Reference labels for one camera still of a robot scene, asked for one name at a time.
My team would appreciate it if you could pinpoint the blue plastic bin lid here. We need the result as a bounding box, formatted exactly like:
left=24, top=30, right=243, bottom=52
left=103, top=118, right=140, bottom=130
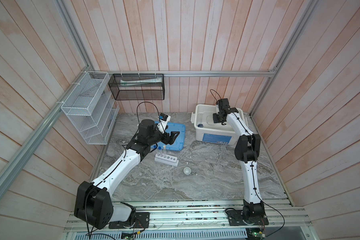
left=151, top=121, right=187, bottom=152

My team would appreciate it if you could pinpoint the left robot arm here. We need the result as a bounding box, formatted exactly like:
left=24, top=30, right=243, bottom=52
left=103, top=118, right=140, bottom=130
left=74, top=113, right=180, bottom=229

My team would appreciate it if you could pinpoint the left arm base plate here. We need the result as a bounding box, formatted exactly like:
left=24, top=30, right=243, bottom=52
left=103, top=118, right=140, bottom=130
left=108, top=212, right=150, bottom=229

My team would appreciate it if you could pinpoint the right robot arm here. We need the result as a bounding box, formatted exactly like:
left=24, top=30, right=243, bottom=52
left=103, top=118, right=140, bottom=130
left=213, top=99, right=269, bottom=225

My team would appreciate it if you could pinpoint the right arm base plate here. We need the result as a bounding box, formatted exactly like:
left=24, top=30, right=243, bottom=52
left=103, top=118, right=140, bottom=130
left=225, top=208, right=269, bottom=226

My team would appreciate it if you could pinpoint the white test tube rack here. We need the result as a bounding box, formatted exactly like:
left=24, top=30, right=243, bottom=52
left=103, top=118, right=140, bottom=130
left=155, top=154, right=179, bottom=167

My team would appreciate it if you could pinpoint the white wire mesh shelf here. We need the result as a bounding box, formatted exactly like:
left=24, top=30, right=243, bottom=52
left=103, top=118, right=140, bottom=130
left=62, top=71, right=120, bottom=145

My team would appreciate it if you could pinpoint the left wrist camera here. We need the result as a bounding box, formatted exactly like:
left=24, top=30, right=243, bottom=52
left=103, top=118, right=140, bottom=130
left=159, top=113, right=170, bottom=122

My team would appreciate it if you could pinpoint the small white ceramic crucible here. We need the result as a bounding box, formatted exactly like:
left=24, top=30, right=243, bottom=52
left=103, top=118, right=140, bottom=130
left=183, top=167, right=192, bottom=175

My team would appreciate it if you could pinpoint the white plastic storage bin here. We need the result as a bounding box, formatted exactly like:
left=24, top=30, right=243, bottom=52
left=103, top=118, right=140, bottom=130
left=191, top=104, right=239, bottom=145

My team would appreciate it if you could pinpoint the black wire mesh basket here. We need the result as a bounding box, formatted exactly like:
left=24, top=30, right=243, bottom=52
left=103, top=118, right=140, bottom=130
left=108, top=74, right=166, bottom=101

